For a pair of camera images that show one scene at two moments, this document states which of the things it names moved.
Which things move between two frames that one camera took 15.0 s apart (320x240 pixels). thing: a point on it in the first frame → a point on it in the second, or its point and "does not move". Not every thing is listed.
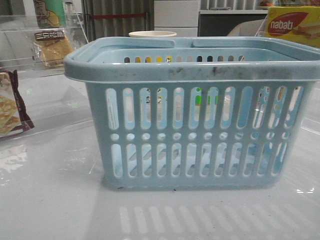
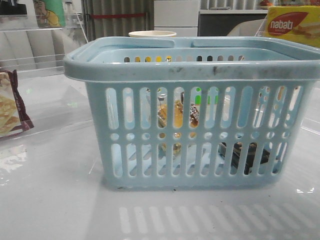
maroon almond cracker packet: [14, 118] does not move
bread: [50, 47] → [178, 116]
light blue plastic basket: [225, 114] does not move
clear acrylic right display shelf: [306, 31] does not move
